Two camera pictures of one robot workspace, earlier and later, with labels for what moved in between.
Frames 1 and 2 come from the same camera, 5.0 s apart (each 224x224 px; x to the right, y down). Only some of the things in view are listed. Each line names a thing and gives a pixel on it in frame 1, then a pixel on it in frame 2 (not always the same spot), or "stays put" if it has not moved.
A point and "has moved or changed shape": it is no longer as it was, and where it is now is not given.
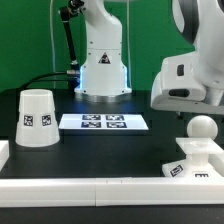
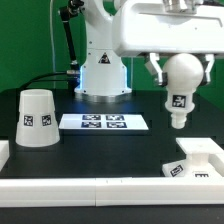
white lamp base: x=196 y=164 stays put
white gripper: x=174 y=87 to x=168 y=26
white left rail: x=4 y=152 stays put
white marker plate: x=104 y=121 stays put
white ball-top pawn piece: x=202 y=126 has moved or changed shape
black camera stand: x=65 y=13 stays put
